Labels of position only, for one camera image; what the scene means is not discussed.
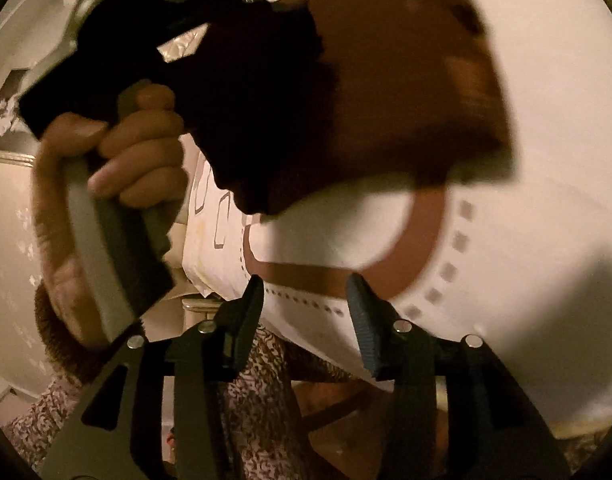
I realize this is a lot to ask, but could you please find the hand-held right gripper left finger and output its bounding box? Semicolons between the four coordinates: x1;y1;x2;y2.
38;274;265;480

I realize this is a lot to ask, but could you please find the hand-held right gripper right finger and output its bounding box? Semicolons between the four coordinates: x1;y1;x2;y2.
346;272;572;480

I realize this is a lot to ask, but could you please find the brown small garment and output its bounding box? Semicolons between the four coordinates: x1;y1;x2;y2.
166;0;513;217

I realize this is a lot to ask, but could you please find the person's left forearm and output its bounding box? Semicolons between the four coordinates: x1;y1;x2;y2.
33;280;141;382

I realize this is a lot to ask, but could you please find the person's left hand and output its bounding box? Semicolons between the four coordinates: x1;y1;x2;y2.
30;82;189;351

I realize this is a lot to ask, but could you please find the crumpled silver foil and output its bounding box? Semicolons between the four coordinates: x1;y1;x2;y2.
157;24;210;64

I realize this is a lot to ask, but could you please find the white patterned bed sheet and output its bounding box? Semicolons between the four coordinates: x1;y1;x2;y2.
183;0;612;431

